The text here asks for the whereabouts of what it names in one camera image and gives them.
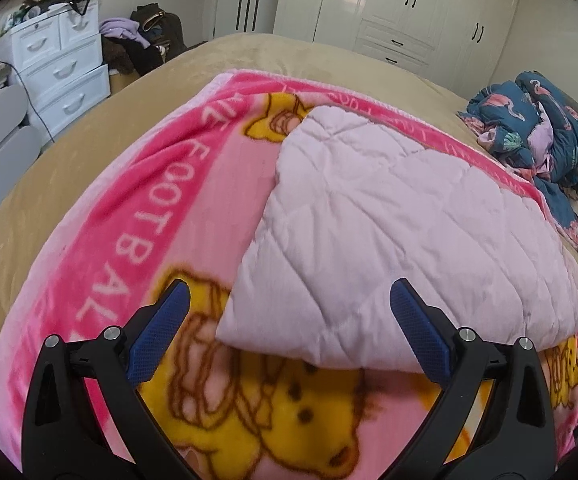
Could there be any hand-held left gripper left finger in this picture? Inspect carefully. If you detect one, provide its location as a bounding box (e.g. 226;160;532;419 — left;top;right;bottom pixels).
21;279;200;480

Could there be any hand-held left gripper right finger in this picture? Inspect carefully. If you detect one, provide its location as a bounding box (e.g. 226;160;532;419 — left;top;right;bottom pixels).
390;279;557;480

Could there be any pink quilted jacket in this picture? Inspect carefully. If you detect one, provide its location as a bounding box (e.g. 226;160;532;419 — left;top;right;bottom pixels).
216;105;578;373

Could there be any pink bear printed blanket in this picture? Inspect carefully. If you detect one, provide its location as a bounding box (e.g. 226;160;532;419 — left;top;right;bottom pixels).
0;71;578;480

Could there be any beige bed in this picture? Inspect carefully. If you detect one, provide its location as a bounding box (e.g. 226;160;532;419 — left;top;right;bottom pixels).
0;32;578;411

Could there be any blue flamingo printed quilt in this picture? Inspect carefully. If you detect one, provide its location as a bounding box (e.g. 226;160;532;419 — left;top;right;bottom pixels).
459;71;578;261

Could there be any white plastic drawer unit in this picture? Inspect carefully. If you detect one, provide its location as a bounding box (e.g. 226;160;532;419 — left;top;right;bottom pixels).
0;0;112;128

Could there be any dark brown bag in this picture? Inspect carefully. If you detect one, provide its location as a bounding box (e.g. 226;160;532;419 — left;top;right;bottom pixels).
129;4;187;76

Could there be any light purple cloth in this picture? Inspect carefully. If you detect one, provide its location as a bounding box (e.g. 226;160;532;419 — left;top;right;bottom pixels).
99;17;150;48

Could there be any white wardrobe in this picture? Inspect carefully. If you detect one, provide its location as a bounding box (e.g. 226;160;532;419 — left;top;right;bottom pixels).
274;0;524;88

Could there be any white door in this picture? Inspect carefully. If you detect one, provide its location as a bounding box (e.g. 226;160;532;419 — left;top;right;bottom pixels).
214;0;287;41

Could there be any black cable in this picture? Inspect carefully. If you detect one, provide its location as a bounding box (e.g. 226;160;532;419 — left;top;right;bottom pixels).
0;10;54;141

